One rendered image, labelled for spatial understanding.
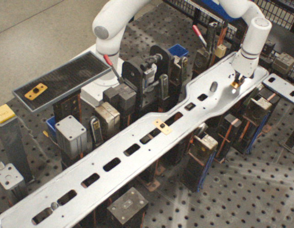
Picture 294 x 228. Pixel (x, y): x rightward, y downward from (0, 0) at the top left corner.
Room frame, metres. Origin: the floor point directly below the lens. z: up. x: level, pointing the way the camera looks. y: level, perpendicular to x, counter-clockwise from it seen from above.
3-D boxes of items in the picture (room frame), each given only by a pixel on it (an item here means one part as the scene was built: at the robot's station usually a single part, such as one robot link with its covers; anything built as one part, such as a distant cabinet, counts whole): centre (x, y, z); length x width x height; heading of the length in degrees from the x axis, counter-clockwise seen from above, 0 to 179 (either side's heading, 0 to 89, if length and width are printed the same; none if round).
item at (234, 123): (1.03, -0.38, 0.84); 0.11 x 0.08 x 0.29; 51
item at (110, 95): (0.99, 0.15, 0.90); 0.05 x 0.05 x 0.40; 51
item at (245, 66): (1.25, -0.41, 1.14); 0.10 x 0.07 x 0.11; 51
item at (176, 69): (1.27, -0.11, 0.88); 0.11 x 0.09 x 0.37; 51
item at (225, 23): (1.46, -0.31, 0.95); 0.03 x 0.01 x 0.50; 141
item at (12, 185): (0.57, 0.43, 0.88); 0.11 x 0.10 x 0.36; 51
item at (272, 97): (1.22, -0.56, 0.84); 0.11 x 0.10 x 0.28; 51
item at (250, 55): (1.26, -0.41, 1.20); 0.09 x 0.08 x 0.03; 51
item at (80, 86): (0.96, 0.33, 1.16); 0.37 x 0.14 x 0.02; 141
